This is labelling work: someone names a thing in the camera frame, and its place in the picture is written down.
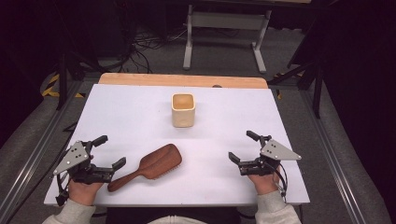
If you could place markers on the beige square cup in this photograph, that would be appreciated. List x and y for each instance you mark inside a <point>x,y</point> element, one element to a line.
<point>183,118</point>

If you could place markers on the person's left hand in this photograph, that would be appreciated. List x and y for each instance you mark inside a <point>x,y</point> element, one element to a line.
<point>82,192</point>

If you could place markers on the person's right hand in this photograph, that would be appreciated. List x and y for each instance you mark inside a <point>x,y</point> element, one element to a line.
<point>264,184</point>

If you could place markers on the yellow black hazard tape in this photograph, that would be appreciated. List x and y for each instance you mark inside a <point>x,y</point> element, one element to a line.
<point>53,79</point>

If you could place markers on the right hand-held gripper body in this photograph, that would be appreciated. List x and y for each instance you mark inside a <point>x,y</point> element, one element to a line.
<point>277,152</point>

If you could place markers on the white metal table frame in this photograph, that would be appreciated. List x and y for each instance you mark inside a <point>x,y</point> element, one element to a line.
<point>227,20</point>

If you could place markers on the brown wooden hairbrush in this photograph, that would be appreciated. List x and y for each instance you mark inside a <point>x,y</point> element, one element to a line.
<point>158,160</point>

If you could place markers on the aluminium floor rail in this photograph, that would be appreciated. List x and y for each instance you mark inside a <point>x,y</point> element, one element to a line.
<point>39,152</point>
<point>337,174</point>

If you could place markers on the black metal stand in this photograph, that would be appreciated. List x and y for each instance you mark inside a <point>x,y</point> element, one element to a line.
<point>317,93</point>
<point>62,84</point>

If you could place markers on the person's torso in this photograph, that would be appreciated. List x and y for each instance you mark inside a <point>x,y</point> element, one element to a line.
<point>130,217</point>

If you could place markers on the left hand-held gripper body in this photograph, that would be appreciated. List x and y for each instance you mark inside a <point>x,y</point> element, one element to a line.
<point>73,155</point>

